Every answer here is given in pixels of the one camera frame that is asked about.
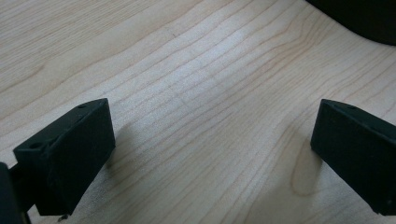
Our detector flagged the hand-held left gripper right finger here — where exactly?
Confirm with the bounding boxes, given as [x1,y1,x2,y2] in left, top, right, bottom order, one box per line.
[310,98,396,217]

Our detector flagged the brown four-compartment box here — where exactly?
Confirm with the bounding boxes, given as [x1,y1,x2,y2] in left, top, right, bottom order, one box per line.
[304,0,396,47]

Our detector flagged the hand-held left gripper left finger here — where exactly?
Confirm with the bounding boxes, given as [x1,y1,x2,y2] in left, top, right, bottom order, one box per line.
[12,98,117,217]

